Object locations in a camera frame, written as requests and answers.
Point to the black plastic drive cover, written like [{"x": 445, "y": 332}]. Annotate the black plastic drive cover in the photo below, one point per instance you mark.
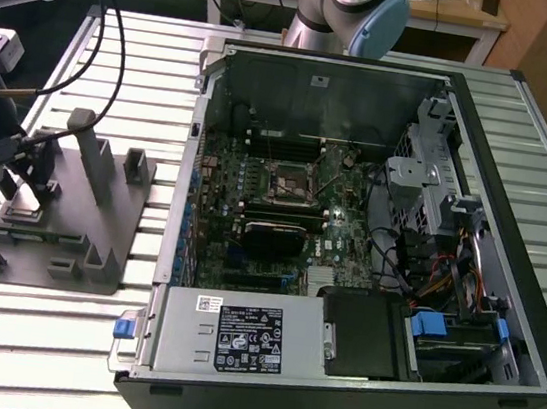
[{"x": 362, "y": 332}]

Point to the blue disk carrier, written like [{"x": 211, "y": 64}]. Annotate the blue disk carrier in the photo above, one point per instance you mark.
[{"x": 426, "y": 325}]

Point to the white case sticker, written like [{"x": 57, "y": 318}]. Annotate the white case sticker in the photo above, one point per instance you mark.
[{"x": 320, "y": 81}]

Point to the CPU socket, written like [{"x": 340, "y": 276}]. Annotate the CPU socket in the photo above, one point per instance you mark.
[{"x": 288, "y": 186}]

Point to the black RAM slot row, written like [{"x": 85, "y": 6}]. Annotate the black RAM slot row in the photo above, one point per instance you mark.
[{"x": 282, "y": 213}]

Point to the black graphics card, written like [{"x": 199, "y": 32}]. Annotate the black graphics card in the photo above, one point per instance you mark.
[{"x": 274, "y": 240}]

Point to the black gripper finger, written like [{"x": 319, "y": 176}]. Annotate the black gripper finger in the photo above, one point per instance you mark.
[
  {"x": 10, "y": 185},
  {"x": 46, "y": 164}
]

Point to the silver power supply unit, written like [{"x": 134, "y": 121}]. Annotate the silver power supply unit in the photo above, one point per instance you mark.
[{"x": 176, "y": 333}]

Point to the RAM slot with white latches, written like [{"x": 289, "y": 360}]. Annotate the RAM slot with white latches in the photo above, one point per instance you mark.
[
  {"x": 287, "y": 138},
  {"x": 286, "y": 148}
]

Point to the green motherboard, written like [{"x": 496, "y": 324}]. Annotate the green motherboard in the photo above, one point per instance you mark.
[{"x": 347, "y": 254}]

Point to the black expansion slot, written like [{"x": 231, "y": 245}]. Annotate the black expansion slot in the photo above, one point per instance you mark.
[{"x": 248, "y": 278}]

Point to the silver disk bay cage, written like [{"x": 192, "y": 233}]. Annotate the silver disk bay cage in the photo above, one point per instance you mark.
[{"x": 407, "y": 182}]

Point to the grey plastic parts rack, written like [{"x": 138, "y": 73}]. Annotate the grey plastic parts rack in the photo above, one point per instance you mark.
[{"x": 114, "y": 224}]

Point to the round coin cell battery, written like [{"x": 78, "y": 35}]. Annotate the round coin cell battery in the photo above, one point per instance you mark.
[{"x": 350, "y": 159}]

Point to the blue case latch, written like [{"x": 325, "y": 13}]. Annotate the blue case latch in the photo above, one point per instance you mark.
[{"x": 123, "y": 328}]

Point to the small black box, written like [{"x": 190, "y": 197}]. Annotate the small black box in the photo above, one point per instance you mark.
[{"x": 491, "y": 3}]

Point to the small silver heatsink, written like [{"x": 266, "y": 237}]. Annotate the small silver heatsink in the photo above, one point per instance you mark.
[{"x": 322, "y": 276}]

